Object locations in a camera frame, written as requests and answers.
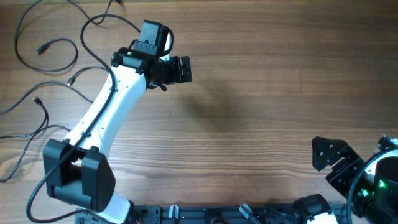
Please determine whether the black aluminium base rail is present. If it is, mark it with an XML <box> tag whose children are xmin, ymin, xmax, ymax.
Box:
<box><xmin>74</xmin><ymin>203</ymin><xmax>352</xmax><ymax>224</ymax></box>

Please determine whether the black usb cable silver plug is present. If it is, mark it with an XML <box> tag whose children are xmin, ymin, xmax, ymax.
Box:
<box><xmin>0</xmin><ymin>65</ymin><xmax>109</xmax><ymax>184</ymax></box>

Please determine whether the left camera black cable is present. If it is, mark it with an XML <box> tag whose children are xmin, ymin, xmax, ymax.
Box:
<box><xmin>25</xmin><ymin>14</ymin><xmax>142</xmax><ymax>224</ymax></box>

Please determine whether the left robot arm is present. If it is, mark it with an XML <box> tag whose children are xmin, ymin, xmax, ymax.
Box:
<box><xmin>40</xmin><ymin>20</ymin><xmax>192</xmax><ymax>223</ymax></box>

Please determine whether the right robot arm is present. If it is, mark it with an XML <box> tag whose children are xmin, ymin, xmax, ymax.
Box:
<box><xmin>294</xmin><ymin>136</ymin><xmax>397</xmax><ymax>223</ymax></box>

